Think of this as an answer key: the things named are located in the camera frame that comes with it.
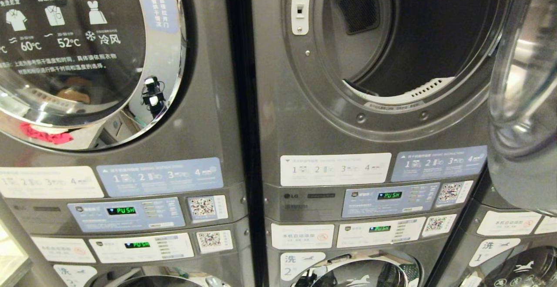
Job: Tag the grey stacked laundry machine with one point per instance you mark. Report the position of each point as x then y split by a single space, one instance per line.
278 117
487 208
209 143

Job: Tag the blue dryer control panel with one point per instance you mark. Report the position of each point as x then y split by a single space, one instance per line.
126 215
391 200

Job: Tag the round chrome dryer door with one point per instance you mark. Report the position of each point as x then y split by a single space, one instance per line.
87 38

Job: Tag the open glass dryer door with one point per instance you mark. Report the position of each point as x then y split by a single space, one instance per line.
522 104

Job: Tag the white instruction sticker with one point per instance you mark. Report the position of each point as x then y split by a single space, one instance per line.
43 182
335 169

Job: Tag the white code sticker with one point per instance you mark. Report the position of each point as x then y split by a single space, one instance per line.
214 241
439 225
454 193
207 207

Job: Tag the white notice sticker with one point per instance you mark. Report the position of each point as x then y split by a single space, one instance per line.
63 249
507 222
302 236

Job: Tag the blue instruction sticker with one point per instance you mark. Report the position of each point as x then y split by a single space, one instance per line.
439 164
161 177

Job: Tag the white lint filter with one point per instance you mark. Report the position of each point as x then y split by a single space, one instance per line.
404 96

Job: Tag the white washer control panel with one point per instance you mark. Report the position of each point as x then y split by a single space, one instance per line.
380 232
141 248

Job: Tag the black drum vent grille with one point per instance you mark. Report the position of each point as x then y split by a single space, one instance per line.
359 4

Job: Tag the round chrome washer door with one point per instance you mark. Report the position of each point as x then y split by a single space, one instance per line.
165 281
522 269
370 274

